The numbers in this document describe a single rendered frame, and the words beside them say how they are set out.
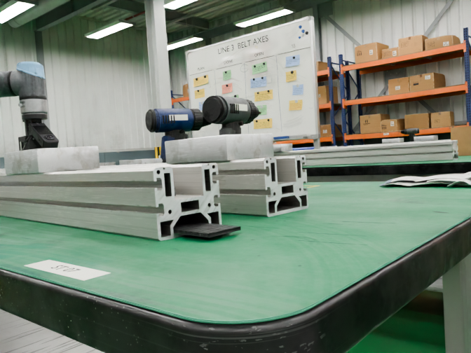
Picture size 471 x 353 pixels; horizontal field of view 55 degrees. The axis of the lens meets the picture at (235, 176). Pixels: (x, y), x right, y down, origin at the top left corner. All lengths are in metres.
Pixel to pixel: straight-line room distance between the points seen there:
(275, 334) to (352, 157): 2.06
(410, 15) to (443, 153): 9.90
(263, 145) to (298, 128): 3.18
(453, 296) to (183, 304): 0.71
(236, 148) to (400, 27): 11.34
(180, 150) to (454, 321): 0.59
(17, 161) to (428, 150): 1.72
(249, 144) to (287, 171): 0.08
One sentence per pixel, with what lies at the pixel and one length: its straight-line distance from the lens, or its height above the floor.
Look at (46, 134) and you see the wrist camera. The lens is 1.42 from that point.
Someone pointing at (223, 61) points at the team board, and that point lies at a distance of 4.51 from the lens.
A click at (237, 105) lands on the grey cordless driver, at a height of 0.98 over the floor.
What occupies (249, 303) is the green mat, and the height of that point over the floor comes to 0.78.
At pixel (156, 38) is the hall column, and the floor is 3.25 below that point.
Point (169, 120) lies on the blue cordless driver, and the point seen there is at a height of 0.97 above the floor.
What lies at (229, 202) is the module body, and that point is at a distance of 0.71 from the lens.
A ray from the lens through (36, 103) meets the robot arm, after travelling 1.47.
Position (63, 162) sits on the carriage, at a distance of 0.83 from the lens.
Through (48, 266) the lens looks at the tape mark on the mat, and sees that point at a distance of 0.48.
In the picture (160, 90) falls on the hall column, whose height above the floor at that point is 2.23.
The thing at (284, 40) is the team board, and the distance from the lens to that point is 4.10.
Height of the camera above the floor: 0.88
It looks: 3 degrees down
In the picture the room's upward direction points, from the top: 4 degrees counter-clockwise
